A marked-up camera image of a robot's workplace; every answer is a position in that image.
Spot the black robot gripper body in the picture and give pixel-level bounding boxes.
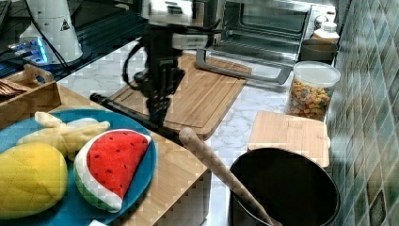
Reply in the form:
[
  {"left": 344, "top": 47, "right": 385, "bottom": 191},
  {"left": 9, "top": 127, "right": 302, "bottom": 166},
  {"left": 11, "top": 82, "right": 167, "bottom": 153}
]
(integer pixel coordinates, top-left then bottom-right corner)
[{"left": 139, "top": 24, "right": 209, "bottom": 107}]

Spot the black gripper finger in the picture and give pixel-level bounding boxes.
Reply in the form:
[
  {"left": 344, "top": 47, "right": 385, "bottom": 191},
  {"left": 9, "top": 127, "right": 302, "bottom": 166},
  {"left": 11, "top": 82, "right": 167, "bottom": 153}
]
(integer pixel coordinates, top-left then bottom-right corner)
[{"left": 146, "top": 97, "right": 170, "bottom": 126}]

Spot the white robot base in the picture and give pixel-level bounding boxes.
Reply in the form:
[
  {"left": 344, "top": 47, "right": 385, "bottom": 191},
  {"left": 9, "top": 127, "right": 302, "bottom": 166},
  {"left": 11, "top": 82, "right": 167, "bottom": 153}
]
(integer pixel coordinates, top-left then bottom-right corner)
[{"left": 8, "top": 0, "right": 86, "bottom": 67}]

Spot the bamboo cutting board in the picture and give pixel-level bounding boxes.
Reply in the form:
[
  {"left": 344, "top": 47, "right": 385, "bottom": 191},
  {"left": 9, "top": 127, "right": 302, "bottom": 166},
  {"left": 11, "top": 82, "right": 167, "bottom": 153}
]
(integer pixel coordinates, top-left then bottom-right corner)
[{"left": 110, "top": 54, "right": 252, "bottom": 140}]

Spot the plush watermelon slice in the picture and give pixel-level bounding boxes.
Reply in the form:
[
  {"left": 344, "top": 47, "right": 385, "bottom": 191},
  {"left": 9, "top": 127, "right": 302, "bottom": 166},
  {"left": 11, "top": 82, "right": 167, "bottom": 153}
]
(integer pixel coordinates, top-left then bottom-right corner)
[{"left": 73, "top": 129, "right": 152, "bottom": 213}]

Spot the plush peeled banana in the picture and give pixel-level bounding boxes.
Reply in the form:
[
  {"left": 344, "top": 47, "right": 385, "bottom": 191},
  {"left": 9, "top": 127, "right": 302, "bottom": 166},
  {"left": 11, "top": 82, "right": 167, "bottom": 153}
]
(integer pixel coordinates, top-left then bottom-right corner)
[{"left": 17, "top": 111, "right": 110, "bottom": 160}]

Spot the silver toaster oven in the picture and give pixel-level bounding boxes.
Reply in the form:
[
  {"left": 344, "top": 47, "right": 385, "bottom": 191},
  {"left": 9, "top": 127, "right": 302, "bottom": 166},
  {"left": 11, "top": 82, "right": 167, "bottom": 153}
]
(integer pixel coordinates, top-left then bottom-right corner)
[{"left": 196, "top": 0, "right": 337, "bottom": 85}]

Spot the wooden tea bag organiser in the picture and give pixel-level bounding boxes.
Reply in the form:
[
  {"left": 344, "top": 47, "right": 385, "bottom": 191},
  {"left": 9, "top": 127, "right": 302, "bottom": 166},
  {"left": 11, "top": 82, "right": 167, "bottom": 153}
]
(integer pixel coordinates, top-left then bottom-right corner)
[{"left": 0, "top": 64, "right": 61, "bottom": 129}]

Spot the teal plate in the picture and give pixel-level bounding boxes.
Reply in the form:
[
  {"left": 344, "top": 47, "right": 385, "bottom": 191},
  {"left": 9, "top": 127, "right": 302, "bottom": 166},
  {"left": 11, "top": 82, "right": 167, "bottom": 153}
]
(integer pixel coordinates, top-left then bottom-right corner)
[{"left": 1, "top": 109, "right": 157, "bottom": 226}]

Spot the plush yellow pineapple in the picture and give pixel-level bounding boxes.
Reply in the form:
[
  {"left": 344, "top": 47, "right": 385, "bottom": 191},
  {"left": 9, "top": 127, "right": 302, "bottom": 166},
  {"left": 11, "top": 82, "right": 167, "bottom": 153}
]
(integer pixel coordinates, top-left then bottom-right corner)
[{"left": 0, "top": 142, "right": 68, "bottom": 219}]

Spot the teal canister with bamboo lid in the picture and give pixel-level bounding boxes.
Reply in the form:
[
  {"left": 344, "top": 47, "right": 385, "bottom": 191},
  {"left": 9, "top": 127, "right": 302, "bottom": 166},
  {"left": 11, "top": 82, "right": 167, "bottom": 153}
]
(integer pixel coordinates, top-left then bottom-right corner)
[{"left": 247, "top": 111, "right": 330, "bottom": 168}]

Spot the dark grey cup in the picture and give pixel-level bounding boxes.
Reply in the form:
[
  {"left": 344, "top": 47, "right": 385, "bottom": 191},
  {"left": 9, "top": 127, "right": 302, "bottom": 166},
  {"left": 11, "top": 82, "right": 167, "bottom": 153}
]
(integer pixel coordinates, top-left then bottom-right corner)
[{"left": 299, "top": 39, "right": 338, "bottom": 64}]

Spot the clear jar of colourful cereal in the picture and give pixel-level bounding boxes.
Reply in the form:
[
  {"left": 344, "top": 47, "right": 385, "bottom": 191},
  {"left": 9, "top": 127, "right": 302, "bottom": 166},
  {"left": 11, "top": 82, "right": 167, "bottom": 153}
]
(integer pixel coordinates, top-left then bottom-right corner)
[{"left": 286, "top": 61, "right": 341, "bottom": 121}]

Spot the black utensil holder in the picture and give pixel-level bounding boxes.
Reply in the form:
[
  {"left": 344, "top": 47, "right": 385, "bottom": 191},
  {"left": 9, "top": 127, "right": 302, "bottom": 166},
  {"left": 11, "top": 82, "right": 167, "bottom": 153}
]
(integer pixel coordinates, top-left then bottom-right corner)
[{"left": 231, "top": 148, "right": 340, "bottom": 226}]

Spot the white-capped pill bottle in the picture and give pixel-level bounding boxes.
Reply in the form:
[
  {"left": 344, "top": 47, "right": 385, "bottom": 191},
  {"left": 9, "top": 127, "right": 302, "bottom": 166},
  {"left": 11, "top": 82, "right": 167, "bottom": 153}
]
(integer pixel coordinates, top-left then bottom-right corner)
[{"left": 313, "top": 22, "right": 340, "bottom": 43}]

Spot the black pipe drawer handle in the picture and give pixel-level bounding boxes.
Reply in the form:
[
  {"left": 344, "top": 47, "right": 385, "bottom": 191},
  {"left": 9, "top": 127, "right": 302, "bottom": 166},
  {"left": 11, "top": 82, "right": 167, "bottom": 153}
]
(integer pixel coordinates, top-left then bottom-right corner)
[{"left": 89, "top": 93, "right": 179, "bottom": 142}]

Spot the wooden utensil handle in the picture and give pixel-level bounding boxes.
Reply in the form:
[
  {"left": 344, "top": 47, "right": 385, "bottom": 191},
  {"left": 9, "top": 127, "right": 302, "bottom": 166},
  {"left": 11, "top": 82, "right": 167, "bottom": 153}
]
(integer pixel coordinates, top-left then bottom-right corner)
[{"left": 179, "top": 127, "right": 282, "bottom": 226}]

